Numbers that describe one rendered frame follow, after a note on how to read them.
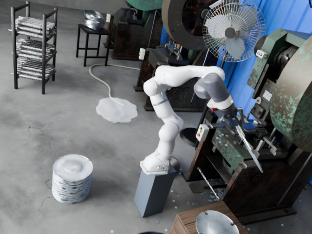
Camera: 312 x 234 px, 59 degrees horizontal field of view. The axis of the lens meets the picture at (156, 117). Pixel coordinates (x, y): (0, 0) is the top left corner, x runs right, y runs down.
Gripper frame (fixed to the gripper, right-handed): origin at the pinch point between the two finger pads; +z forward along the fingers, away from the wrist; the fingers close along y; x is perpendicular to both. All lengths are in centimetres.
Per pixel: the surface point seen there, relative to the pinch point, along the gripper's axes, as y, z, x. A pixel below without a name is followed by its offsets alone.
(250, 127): 10, 46, 50
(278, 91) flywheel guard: 28.7, -2.6, 11.6
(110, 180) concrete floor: -115, 34, 59
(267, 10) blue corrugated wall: 110, 51, 239
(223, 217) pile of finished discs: -37, 61, -1
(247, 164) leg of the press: -6, 51, 23
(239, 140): -2, 49, 46
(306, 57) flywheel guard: 46.1, -15.8, 8.7
